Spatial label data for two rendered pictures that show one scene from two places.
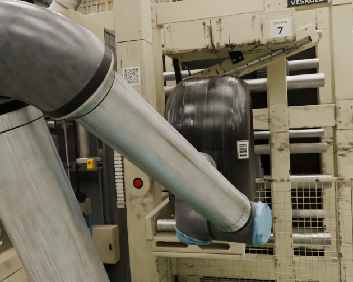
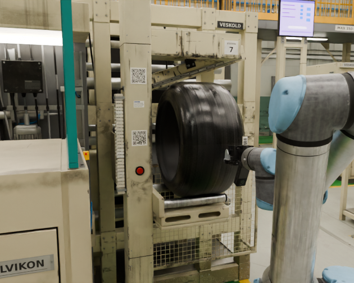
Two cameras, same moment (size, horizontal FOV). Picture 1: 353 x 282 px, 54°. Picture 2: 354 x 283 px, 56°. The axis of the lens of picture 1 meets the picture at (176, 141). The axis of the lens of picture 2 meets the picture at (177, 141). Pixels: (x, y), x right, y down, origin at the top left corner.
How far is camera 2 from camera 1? 88 cm
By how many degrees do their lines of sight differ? 33
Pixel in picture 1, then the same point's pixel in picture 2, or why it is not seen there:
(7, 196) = (318, 188)
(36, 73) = not seen: outside the picture
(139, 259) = (137, 237)
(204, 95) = (214, 100)
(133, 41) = (142, 44)
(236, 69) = (189, 73)
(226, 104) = (232, 109)
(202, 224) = not seen: hidden behind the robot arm
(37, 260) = (313, 226)
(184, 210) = (272, 188)
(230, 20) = (196, 35)
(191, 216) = not seen: hidden behind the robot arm
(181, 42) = (157, 46)
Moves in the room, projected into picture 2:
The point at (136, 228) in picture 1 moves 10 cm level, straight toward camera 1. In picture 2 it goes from (136, 209) to (149, 215)
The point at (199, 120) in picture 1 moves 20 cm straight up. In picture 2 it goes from (217, 119) to (217, 74)
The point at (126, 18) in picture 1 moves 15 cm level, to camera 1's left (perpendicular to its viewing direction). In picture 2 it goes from (136, 22) to (104, 17)
